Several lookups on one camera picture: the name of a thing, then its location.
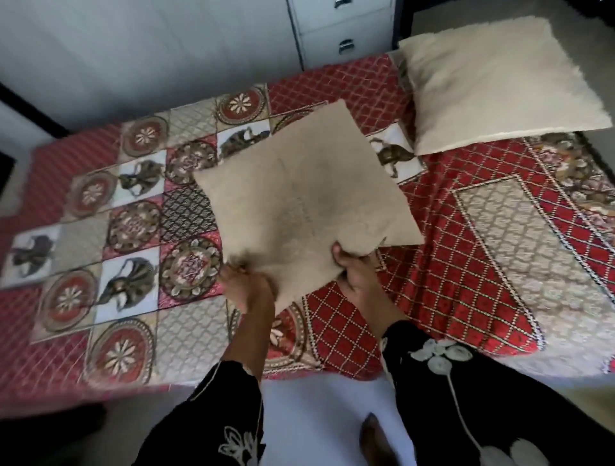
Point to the person's right hand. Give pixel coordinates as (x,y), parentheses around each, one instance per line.
(362,278)

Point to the person's left hand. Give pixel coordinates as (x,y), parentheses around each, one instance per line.
(250,290)

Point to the beige pillow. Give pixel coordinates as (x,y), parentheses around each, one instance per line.
(495,81)
(307,192)

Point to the red patterned bedsheet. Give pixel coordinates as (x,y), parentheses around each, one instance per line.
(456,278)

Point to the person's left forearm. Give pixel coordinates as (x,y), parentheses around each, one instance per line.
(250,345)

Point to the person's right forearm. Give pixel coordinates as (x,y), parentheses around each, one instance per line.
(382,314)

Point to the black floral blouse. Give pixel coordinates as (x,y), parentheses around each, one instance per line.
(480,408)

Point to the white wardrobe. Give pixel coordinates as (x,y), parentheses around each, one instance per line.
(144,48)

